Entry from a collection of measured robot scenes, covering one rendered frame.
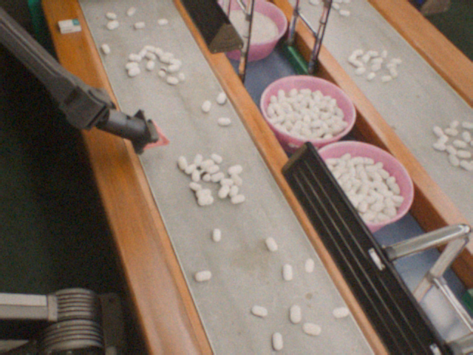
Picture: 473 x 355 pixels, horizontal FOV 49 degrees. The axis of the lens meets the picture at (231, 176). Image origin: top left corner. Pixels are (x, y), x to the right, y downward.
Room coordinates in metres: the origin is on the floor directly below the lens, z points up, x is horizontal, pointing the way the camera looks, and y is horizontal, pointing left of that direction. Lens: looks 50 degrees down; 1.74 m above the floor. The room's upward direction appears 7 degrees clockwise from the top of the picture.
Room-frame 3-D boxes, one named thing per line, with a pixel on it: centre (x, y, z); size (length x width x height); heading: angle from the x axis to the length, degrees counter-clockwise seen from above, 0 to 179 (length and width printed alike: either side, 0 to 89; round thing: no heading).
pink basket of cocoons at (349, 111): (1.10, -0.19, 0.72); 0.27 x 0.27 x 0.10
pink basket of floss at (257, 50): (1.49, 0.01, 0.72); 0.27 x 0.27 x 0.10
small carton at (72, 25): (1.33, 0.55, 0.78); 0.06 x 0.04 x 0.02; 117
